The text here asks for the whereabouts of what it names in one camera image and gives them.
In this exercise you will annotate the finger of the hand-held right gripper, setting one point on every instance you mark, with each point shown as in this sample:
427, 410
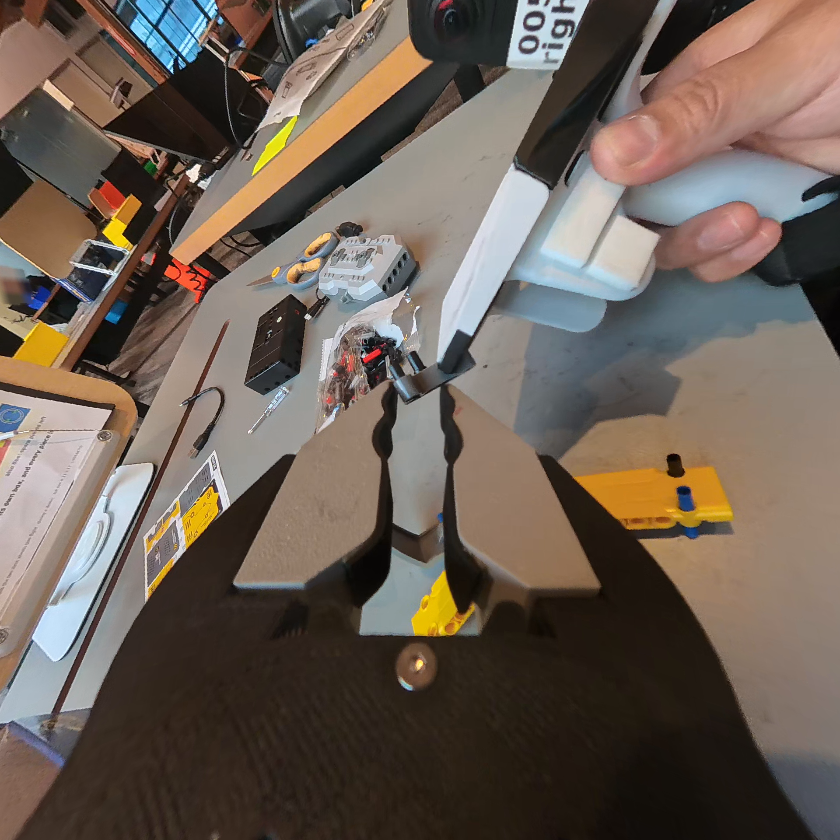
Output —
499, 249

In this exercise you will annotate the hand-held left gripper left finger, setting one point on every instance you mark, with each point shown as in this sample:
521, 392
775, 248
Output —
315, 518

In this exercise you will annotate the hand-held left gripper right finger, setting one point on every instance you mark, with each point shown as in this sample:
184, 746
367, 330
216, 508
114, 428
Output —
525, 518

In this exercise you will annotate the yellow panel brick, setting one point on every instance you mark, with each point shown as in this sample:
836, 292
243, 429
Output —
630, 492

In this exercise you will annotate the yellow grey brick assembly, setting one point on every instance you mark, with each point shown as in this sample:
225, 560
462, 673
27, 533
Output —
439, 607

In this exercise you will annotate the grey bent beam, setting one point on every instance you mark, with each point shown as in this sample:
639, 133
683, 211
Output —
430, 380

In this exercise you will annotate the blue pin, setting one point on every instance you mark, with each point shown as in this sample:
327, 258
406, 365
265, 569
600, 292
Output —
686, 505

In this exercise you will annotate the bag of black red pins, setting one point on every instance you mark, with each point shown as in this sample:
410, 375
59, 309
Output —
358, 354

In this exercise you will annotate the grey desk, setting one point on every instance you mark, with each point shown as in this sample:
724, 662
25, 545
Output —
656, 394

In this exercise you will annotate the person's right hand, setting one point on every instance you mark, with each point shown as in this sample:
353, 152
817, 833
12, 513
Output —
754, 85

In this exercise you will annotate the yellow grey sticker sheet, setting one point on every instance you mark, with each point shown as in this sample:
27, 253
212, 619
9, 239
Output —
190, 512

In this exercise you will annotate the grey hub brick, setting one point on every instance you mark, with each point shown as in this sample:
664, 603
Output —
367, 269

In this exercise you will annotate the black battery box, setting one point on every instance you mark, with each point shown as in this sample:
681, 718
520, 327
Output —
275, 341

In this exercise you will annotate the grey yellow scissors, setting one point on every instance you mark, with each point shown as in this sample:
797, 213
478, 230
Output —
308, 262

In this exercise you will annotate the silver stand base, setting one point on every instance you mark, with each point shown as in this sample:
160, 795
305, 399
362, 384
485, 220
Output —
124, 499

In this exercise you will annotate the wooden display board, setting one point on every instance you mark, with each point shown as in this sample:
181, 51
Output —
124, 407

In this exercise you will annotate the yellow sticky note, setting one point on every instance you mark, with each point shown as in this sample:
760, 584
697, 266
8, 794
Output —
275, 148

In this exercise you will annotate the white paper sheets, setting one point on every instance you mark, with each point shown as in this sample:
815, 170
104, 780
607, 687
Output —
315, 59

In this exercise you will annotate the orange plastic object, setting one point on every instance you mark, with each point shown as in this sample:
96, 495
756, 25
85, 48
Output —
184, 275

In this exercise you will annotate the printed instruction sheet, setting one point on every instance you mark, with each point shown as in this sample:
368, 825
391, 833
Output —
39, 472

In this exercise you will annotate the rounded cardboard panel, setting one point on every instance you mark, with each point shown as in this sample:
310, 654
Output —
46, 229

